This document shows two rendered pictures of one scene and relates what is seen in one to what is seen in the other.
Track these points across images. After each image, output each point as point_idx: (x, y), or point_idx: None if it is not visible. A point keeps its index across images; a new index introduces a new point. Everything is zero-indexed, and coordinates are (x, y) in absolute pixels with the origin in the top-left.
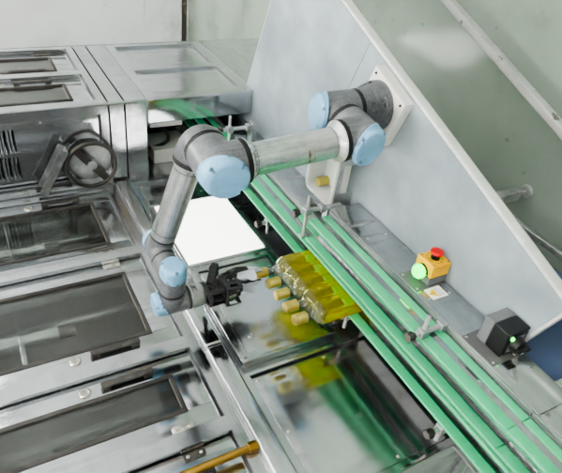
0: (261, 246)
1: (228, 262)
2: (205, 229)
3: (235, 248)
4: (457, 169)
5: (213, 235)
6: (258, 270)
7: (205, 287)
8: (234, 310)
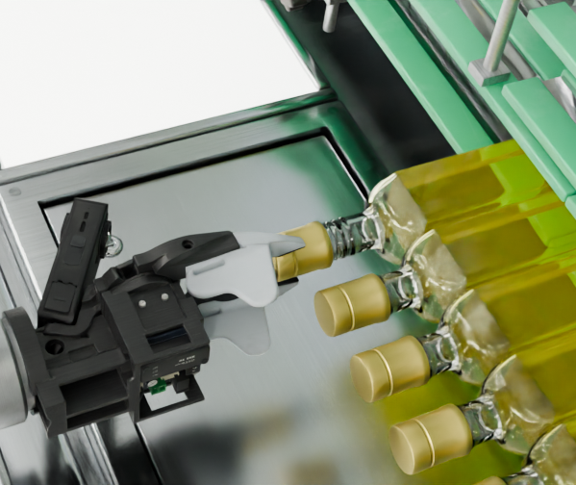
0: (304, 86)
1: (167, 158)
2: (84, 6)
3: (198, 92)
4: None
5: (115, 32)
6: (286, 248)
7: (31, 348)
8: (178, 394)
